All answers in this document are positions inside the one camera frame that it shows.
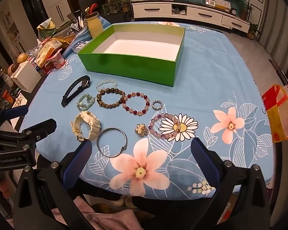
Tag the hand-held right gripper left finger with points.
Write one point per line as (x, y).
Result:
(77, 165)

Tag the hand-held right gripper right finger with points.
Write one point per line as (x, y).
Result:
(206, 165)

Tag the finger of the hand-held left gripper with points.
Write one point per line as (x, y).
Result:
(14, 112)
(39, 127)

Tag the white wristwatch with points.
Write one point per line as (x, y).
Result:
(85, 117)

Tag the silver bangle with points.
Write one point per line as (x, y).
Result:
(122, 150)

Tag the gold brooch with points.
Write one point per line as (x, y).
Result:
(141, 129)

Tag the green cardboard box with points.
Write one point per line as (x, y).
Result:
(124, 64)

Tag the white carton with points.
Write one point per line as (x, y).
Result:
(26, 76)

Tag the black wristwatch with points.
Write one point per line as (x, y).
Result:
(73, 88)

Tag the yellow pomelo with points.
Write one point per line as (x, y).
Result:
(22, 58)

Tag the pink garment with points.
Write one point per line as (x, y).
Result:
(110, 220)

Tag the pink snack box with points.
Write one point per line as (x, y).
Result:
(58, 60)

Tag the yellow snack packet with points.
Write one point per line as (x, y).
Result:
(46, 51)

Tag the blue floral tablecloth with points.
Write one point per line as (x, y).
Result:
(206, 88)

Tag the red and yellow bag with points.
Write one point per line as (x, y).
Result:
(278, 115)

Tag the blue and white tissue pack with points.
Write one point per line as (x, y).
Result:
(80, 45)

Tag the desk organizer tray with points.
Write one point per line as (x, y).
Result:
(74, 32)

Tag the yellow bottle with brown lid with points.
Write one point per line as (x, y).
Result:
(94, 26)

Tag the large potted plant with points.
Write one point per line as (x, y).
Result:
(114, 7)

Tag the small potted plant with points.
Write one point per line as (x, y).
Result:
(252, 31)

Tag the white tv cabinet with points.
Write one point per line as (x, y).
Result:
(201, 14)

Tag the small alarm clock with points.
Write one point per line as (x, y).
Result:
(233, 11)

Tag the grey curtain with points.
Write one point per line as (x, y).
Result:
(276, 24)

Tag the potted plant in brown pot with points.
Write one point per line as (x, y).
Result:
(243, 12)

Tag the yellow and white box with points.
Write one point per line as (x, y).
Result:
(222, 4)

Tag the white desk thermometer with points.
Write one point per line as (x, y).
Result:
(210, 2)

